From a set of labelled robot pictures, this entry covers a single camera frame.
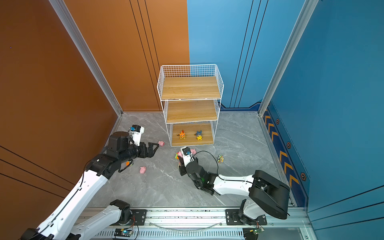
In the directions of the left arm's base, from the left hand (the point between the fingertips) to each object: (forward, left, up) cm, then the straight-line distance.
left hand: (151, 142), depth 74 cm
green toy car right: (+3, -38, -21) cm, 43 cm away
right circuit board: (-35, -50, -24) cm, 65 cm away
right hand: (-2, -13, -9) cm, 16 cm away
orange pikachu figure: (+18, -13, -18) cm, 28 cm away
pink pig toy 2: (-5, +9, -22) cm, 25 cm away
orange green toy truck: (+4, -10, -22) cm, 25 cm away
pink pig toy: (-2, -14, -7) cm, 16 cm away
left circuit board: (-35, +12, -25) cm, 44 cm away
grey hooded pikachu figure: (+18, -24, -18) cm, 35 cm away
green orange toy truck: (-12, +7, +3) cm, 15 cm away
